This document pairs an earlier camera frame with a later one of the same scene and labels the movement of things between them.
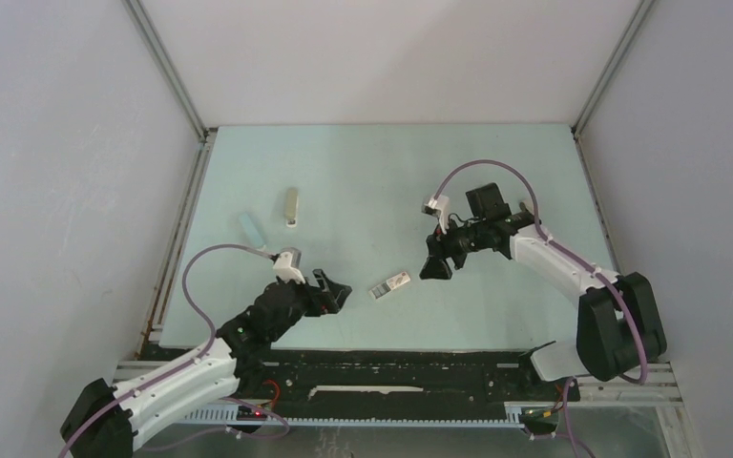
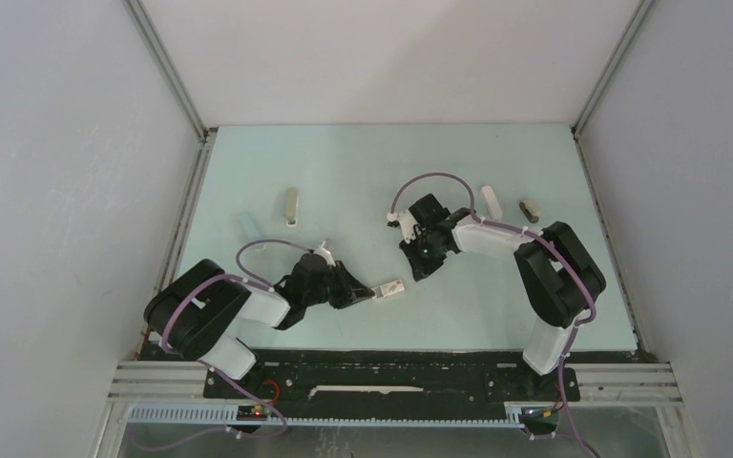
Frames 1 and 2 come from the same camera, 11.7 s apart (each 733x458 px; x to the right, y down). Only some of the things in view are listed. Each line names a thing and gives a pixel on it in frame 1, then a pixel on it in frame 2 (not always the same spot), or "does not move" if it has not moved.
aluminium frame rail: (205, 135) does not move
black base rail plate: (398, 375) does not move
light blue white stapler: (250, 231) does not move
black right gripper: (438, 245) to (421, 269)
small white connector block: (286, 265) to (324, 252)
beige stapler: (292, 207) does not move
